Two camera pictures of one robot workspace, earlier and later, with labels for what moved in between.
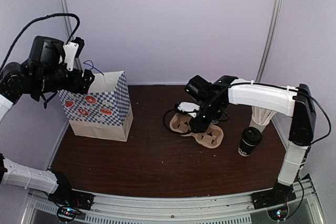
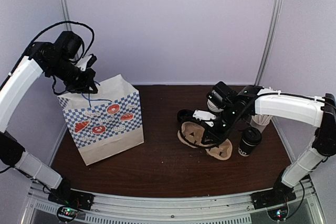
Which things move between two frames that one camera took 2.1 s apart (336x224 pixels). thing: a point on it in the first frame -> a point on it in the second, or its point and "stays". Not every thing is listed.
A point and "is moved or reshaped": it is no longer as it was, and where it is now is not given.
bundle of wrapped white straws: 262,116 stays
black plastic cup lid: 252,135 stays
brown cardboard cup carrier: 212,137 is moved or reshaped
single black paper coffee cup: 251,137 stays
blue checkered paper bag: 105,112 is moved or reshaped
